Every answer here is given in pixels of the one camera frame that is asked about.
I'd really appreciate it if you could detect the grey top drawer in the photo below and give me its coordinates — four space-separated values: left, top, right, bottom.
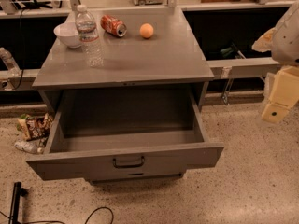
27 88 223 182

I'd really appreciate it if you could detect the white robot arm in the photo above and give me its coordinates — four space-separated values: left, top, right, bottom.
251 1 299 66

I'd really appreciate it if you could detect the grey metal drawer cabinet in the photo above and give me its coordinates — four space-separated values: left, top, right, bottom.
32 7 216 186

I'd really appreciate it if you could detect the orange fruit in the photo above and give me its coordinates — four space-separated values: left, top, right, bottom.
139 23 154 39

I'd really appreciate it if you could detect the red soda can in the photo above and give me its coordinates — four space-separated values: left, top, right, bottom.
100 15 127 37

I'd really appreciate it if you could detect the clear plastic water bottle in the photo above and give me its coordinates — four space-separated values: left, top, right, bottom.
75 5 104 67

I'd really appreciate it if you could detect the white ceramic bowl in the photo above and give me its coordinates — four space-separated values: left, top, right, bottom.
53 22 81 48

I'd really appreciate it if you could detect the snack chip bag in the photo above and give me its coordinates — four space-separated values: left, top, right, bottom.
17 113 53 141

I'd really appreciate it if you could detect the crushed plastic bottle on floor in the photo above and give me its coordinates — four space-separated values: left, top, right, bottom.
14 138 46 154

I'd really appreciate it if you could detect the plastic bottle on left ledge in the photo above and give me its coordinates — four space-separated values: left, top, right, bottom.
0 48 21 77

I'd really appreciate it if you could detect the black stand on floor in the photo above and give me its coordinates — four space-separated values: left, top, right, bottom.
8 182 28 224

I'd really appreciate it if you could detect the black cable on floor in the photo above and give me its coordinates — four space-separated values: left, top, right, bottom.
0 206 115 224

